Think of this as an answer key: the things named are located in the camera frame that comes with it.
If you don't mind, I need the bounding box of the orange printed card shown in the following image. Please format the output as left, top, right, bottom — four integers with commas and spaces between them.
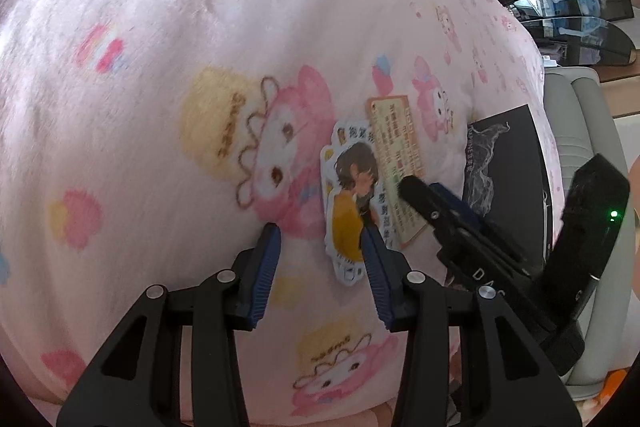
367, 95, 426, 247

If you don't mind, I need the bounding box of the anime character sticker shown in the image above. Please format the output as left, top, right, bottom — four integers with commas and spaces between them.
320, 120, 380, 287

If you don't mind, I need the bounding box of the black Daphne shoe box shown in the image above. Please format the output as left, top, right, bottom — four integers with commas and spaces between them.
463, 105, 553, 277

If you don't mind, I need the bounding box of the grey padded headboard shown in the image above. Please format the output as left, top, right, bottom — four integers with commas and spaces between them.
544, 67, 636, 401

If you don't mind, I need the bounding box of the pink cartoon bed blanket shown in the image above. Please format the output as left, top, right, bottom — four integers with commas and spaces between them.
1, 0, 564, 426

